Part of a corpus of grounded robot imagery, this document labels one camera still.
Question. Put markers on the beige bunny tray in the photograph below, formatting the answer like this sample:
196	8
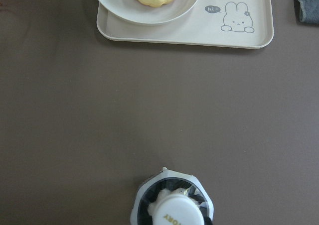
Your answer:
222	23

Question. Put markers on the white plate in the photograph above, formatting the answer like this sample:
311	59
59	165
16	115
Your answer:
135	12

